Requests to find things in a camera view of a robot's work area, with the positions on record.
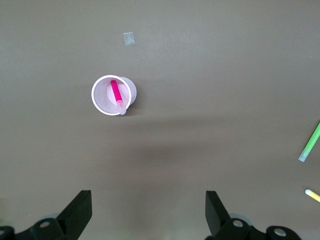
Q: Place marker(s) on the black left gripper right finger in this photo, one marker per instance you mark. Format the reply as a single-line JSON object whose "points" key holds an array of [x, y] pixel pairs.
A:
{"points": [[220, 217]]}

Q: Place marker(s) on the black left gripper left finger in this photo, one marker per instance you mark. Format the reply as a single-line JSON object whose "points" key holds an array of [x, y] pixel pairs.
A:
{"points": [[72, 217]]}

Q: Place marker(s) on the pink marker pen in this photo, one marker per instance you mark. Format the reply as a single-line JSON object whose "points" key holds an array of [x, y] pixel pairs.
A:
{"points": [[115, 91]]}

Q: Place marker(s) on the yellow marker pen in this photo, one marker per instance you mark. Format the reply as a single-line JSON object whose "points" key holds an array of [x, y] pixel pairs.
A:
{"points": [[313, 195]]}

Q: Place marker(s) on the green marker pen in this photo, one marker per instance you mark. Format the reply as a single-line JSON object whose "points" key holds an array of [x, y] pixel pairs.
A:
{"points": [[311, 142]]}

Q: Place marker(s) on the brown table cover sheet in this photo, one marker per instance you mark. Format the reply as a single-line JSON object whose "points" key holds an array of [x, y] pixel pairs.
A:
{"points": [[200, 87]]}

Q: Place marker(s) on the translucent pink plastic cup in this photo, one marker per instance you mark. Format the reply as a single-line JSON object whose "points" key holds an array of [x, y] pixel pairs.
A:
{"points": [[132, 90]]}

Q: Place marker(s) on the clear tape piece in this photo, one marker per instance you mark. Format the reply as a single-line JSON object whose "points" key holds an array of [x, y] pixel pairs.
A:
{"points": [[129, 38]]}

